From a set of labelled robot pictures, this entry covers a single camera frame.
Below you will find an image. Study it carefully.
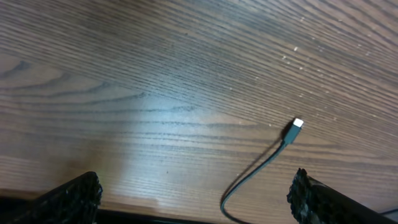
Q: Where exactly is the black USB charging cable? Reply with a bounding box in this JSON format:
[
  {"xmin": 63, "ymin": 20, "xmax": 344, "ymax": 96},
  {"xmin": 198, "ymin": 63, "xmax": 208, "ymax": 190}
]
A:
[{"xmin": 220, "ymin": 118, "xmax": 305, "ymax": 224}]

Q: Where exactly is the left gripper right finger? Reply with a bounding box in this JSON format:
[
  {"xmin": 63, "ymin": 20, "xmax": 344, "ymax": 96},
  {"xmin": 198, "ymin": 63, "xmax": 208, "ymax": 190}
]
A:
[{"xmin": 287, "ymin": 169, "xmax": 397, "ymax": 224}]

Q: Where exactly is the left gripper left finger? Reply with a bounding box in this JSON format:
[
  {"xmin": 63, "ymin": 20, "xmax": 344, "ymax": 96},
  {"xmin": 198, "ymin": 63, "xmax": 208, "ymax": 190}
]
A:
[{"xmin": 1, "ymin": 171, "xmax": 103, "ymax": 224}]

